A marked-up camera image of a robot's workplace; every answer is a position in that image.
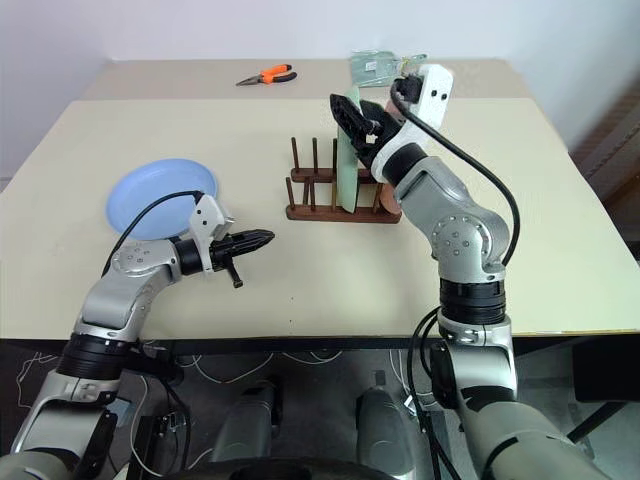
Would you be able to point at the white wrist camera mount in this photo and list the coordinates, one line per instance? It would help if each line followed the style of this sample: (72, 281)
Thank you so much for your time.
(436, 95)
(206, 218)

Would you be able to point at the dark grey rounded shape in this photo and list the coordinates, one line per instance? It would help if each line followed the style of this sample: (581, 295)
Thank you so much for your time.
(247, 425)

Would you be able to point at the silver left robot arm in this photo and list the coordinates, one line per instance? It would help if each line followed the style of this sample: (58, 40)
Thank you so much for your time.
(125, 280)

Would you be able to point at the clear plastic bag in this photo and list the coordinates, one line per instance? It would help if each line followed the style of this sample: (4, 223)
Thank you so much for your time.
(372, 67)

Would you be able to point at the blue plate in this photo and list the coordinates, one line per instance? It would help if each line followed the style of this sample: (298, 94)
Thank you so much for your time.
(162, 197)

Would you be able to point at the wooden dish rack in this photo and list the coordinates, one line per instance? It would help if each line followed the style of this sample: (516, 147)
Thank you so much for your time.
(345, 216)

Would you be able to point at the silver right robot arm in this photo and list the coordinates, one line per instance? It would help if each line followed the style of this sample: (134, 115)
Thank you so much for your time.
(465, 235)

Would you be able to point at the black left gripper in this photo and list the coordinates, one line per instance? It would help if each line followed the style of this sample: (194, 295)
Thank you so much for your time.
(222, 250)

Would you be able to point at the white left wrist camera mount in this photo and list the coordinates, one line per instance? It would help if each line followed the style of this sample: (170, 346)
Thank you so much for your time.
(206, 218)

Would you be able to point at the black box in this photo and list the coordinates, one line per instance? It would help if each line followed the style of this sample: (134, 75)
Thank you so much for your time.
(607, 370)

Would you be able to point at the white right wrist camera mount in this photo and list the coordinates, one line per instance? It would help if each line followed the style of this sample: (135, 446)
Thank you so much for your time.
(436, 95)

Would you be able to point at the green plate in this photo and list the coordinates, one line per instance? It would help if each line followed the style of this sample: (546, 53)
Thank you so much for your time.
(346, 172)

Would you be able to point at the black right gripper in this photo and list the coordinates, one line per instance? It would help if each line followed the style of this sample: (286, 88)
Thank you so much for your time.
(371, 149)

